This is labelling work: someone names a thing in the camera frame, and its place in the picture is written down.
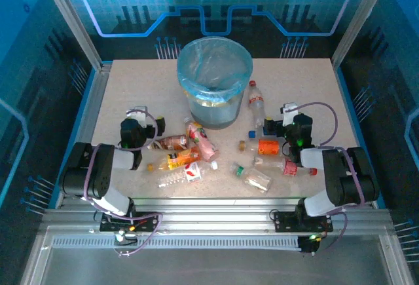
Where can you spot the orange label bottle gold cap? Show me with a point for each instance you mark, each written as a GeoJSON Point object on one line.
{"type": "Point", "coordinates": [268, 147]}

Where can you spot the clear cola bottle red cap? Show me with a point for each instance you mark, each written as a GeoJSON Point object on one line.
{"type": "Point", "coordinates": [256, 101]}

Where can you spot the long clear bottle red label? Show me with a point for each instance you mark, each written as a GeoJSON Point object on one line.
{"type": "Point", "coordinates": [289, 168]}

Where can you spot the pink drink bottle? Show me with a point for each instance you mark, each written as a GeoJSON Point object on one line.
{"type": "Point", "coordinates": [201, 141]}

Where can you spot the clear bottle green label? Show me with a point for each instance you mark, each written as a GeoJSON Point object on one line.
{"type": "Point", "coordinates": [255, 180]}

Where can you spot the clear bottle white cap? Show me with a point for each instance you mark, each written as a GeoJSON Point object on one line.
{"type": "Point", "coordinates": [191, 171]}

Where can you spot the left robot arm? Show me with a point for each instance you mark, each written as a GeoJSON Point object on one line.
{"type": "Point", "coordinates": [98, 167]}

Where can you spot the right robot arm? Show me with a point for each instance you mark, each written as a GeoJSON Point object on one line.
{"type": "Point", "coordinates": [343, 173]}

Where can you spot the grey translucent waste bin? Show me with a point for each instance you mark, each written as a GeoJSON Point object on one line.
{"type": "Point", "coordinates": [212, 114]}

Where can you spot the translucent blue trash bin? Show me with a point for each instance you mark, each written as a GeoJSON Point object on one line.
{"type": "Point", "coordinates": [196, 68]}

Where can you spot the brown drink bottle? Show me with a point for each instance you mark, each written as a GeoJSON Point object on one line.
{"type": "Point", "coordinates": [170, 142]}

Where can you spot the orange juice bottle yellow cap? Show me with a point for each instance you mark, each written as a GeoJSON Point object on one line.
{"type": "Point", "coordinates": [178, 160]}

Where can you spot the grey metal base panel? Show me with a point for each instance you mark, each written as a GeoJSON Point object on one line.
{"type": "Point", "coordinates": [212, 265]}

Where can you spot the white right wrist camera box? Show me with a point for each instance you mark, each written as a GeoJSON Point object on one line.
{"type": "Point", "coordinates": [289, 112]}

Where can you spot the aluminium table side rail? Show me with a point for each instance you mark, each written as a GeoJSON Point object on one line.
{"type": "Point", "coordinates": [93, 101]}

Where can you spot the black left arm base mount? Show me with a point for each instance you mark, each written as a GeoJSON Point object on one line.
{"type": "Point", "coordinates": [147, 224]}

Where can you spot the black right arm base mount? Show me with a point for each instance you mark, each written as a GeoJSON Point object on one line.
{"type": "Point", "coordinates": [288, 222]}

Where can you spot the aluminium table edge rail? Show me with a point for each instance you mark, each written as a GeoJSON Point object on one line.
{"type": "Point", "coordinates": [212, 213]}

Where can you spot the aluminium frame post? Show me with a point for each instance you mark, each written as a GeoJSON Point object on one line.
{"type": "Point", "coordinates": [360, 19]}
{"type": "Point", "coordinates": [72, 26]}

